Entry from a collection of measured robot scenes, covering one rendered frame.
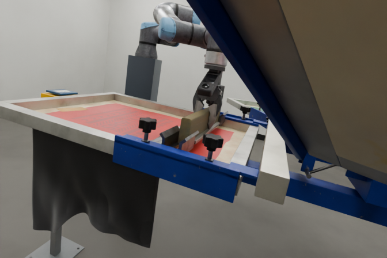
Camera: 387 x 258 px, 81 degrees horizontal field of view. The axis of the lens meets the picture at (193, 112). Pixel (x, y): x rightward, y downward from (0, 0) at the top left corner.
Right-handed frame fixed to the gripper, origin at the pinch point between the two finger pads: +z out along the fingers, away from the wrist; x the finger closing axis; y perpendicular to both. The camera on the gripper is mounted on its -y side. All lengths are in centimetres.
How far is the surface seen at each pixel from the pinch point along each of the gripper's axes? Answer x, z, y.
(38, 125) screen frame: 39.1, 4.1, -29.1
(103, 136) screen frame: 17.2, 2.0, -28.7
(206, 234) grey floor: 4, 101, 75
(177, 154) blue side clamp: -3.6, 0.3, -30.1
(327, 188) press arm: -40.4, 9.1, -2.5
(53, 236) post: 78, 87, 10
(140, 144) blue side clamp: 5.6, 0.4, -30.1
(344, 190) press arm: -45.1, 9.1, -0.8
